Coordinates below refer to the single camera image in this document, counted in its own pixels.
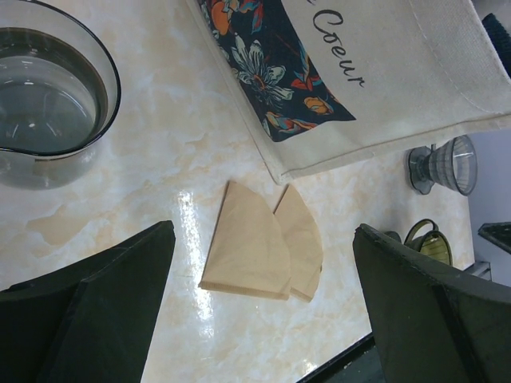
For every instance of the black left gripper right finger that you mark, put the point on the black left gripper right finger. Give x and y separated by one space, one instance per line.
431 322

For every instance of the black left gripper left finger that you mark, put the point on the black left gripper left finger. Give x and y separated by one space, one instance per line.
92 321

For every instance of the olive green coffee dripper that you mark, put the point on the olive green coffee dripper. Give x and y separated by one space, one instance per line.
432 244

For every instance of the clear glass carafe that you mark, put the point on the clear glass carafe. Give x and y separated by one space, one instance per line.
60 94

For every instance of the cream floral canvas tote bag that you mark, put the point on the cream floral canvas tote bag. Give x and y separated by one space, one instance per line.
324 84

